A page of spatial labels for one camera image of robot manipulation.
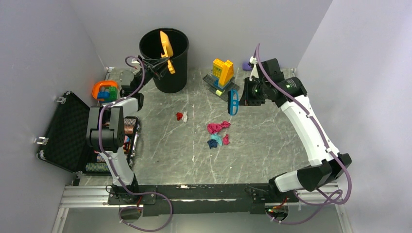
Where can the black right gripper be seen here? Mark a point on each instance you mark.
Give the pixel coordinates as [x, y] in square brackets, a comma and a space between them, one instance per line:
[247, 99]

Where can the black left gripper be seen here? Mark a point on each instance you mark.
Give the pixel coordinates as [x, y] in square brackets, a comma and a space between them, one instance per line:
[156, 67]

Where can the orange slotted scoop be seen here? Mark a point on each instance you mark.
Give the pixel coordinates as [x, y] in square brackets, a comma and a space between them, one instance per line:
[167, 50]

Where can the blue hand brush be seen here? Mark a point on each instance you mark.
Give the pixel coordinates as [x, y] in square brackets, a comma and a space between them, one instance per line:
[233, 102]

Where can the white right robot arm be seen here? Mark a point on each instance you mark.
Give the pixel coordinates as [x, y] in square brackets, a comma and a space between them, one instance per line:
[326, 163]

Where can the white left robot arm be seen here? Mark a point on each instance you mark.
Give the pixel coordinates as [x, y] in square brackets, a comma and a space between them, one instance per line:
[105, 130]

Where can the purple cylinder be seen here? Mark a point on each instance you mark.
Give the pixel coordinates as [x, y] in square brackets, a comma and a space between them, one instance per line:
[246, 66]

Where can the yellow toy brick building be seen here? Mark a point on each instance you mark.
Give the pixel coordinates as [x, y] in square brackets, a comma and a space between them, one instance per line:
[221, 79]

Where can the red paper scrap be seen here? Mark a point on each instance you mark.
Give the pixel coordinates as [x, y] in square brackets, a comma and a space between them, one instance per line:
[179, 116]

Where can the white paper scrap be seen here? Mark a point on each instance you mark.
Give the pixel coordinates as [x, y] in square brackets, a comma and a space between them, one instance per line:
[185, 117]

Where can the magenta paper scrap large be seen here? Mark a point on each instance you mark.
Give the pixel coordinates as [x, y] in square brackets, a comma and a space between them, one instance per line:
[213, 128]

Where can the small pink paper scrap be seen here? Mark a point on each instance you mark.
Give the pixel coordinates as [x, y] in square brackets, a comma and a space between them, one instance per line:
[226, 140]

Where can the teal paper scrap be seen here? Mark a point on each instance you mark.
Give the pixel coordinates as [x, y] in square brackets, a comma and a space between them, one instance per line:
[217, 138]

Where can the navy paper scrap front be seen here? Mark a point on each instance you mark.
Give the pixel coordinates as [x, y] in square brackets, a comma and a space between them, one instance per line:
[212, 143]

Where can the black open case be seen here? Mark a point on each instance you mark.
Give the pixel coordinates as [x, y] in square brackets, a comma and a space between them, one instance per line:
[65, 145]

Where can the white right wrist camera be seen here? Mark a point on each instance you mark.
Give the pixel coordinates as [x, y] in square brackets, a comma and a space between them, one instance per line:
[254, 73]

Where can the orange ring toy bricks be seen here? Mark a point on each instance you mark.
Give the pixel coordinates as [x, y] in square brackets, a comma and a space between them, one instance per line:
[105, 91]

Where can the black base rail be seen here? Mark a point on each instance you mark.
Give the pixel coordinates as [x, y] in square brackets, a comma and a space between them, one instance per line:
[253, 198]

